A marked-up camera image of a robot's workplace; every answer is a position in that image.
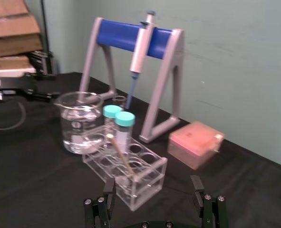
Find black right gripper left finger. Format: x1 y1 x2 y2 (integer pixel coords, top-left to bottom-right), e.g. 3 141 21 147
83 177 116 228

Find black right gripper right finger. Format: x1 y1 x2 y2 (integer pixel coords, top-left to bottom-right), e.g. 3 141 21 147
190 175 229 228

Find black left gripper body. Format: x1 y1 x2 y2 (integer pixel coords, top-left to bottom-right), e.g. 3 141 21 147
0 73 39 97

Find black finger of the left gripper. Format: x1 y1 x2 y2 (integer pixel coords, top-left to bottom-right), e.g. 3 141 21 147
26 89 61 103

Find clear acrylic test tube rack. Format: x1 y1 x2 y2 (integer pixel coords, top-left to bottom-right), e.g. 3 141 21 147
82 127 168 212

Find beige thermometer stick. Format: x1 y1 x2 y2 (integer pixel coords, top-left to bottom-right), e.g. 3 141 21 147
106 133 134 176

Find clear glass beaker with water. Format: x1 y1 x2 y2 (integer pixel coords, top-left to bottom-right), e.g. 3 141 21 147
54 91 106 155

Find clear tube with teal cap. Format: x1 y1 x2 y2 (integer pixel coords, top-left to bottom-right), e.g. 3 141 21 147
115 111 136 154
102 104 122 141

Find small clear glass beaker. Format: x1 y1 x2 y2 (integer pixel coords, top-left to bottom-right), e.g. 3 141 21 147
112 95 127 109

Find brown cardboard box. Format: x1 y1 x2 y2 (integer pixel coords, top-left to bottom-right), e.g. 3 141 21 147
0 0 41 40
0 56 32 71
0 34 45 58

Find pink pipette tip box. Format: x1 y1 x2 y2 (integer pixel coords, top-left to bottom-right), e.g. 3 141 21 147
166 121 227 171

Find black upright pole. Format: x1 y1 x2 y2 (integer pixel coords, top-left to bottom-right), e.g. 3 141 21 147
39 0 50 52

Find black table cloth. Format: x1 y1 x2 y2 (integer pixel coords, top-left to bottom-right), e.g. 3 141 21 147
0 72 281 228

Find grey and blue pipette stand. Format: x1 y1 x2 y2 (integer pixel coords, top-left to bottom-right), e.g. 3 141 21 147
79 17 185 144

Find thin grey cable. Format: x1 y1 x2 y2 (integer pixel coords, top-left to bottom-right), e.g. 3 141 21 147
0 99 27 131

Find black metal equipment frame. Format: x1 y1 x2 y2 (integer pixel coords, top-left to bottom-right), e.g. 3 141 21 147
29 50 60 81

